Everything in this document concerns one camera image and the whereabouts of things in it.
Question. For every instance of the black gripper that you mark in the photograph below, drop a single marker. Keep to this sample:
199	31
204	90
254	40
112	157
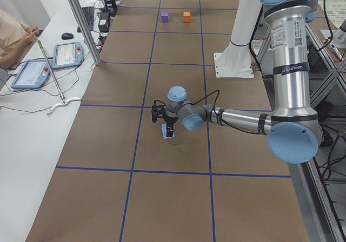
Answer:
170	119

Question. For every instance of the light blue foam block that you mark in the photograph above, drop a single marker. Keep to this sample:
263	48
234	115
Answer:
166	134

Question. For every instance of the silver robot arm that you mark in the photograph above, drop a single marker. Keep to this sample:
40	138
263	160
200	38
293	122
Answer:
292	129

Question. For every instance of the purple foam block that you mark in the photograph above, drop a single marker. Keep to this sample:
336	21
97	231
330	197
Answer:
164	17

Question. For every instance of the orange foam block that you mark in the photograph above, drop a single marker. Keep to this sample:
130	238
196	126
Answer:
186	17

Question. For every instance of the white curved hook piece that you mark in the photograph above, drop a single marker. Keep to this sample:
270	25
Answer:
63	103

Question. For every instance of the black power adapter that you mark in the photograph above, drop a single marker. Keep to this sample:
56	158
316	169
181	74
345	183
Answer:
104	22

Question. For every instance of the far blue teach pendant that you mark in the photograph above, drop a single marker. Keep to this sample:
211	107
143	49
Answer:
67	55

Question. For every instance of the blue teach pendant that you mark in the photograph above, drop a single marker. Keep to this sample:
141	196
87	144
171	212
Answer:
67	55
33	74

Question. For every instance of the black computer mouse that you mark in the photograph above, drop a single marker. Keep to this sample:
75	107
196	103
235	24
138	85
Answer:
67	36

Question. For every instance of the black keyboard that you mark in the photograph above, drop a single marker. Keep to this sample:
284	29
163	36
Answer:
88	12

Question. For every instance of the near blue teach pendant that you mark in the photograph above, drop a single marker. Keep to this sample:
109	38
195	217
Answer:
33	74

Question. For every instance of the metal rod with green tip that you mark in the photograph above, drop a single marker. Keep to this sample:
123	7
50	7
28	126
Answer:
51	71

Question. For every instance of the seated person in beige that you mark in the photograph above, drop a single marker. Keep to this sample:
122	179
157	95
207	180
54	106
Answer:
16	40

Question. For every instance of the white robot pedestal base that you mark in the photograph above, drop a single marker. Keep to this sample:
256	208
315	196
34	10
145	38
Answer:
235	60

